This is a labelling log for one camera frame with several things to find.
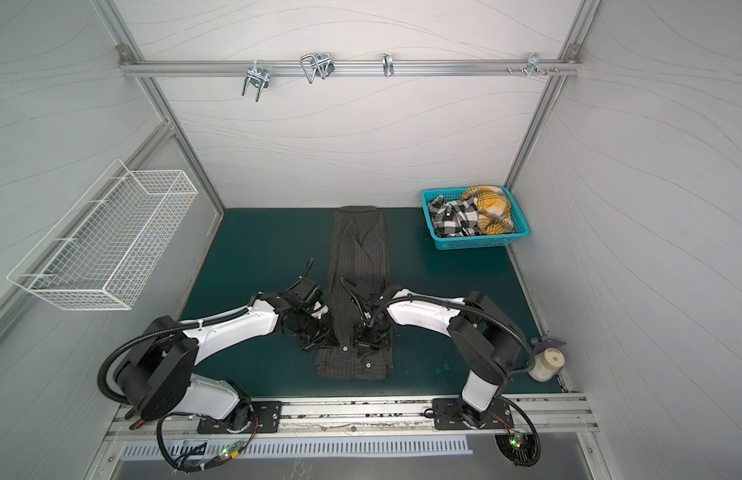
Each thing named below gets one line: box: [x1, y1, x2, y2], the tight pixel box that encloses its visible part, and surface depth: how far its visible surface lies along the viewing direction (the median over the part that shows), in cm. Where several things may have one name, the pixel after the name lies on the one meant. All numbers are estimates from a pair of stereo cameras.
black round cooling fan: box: [494, 432, 541, 468], surface depth 73 cm
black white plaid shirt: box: [428, 195, 481, 238], surface depth 108 cm
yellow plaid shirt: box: [462, 186, 514, 235], surface depth 108 cm
